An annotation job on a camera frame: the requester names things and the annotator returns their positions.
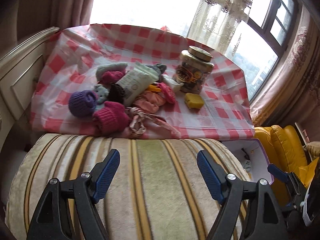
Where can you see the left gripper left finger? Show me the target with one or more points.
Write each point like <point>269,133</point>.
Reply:
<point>52,217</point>

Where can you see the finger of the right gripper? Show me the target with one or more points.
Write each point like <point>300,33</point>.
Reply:
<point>295,187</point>

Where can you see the yellow leather sofa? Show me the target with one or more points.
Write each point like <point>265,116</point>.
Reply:
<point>285,150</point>

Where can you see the white storage box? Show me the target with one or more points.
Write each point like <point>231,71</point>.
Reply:
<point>252,156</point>

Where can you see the pink floral curtain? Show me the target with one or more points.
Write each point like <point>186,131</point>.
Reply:
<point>291,93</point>

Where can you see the striped beige cushion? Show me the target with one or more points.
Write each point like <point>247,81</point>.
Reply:
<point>157,192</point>

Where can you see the red white checkered tablecloth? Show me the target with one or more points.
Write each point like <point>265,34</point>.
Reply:
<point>79,51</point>

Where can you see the magenta knitted hat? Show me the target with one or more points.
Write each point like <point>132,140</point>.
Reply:
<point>112,118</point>

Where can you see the purple knitted hat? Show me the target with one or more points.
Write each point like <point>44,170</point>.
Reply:
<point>82,104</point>

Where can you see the floral fabric ribbon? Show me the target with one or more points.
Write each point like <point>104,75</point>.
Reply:
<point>141,121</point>

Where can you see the small yellow sponge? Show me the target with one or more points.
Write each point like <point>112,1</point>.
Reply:
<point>193,101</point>

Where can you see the grey elephant plush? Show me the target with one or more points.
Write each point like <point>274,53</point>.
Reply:
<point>101,93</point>

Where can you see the dark brown knitted item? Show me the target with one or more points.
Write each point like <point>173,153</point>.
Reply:
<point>116,93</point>

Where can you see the white cabinet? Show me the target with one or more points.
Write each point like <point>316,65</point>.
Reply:
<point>21,67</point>

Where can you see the pink scrunchie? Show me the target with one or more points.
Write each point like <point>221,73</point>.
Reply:
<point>167,92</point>

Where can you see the pink cloth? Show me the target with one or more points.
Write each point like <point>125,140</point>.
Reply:
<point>149,102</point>

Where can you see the small magenta knitted sock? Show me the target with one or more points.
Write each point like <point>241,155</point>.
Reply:
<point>110,77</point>

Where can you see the gold lidded snack jar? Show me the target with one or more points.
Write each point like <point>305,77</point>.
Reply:
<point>194,68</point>

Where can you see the grey knitted glove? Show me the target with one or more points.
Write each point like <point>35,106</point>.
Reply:
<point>110,67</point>

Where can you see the orange mesh ribbon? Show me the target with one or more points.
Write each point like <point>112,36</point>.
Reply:
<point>154,88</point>

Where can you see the white wet wipes pack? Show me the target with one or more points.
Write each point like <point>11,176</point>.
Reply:
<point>136,81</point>

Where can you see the grey knitted sock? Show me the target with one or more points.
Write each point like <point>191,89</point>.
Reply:
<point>159,68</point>

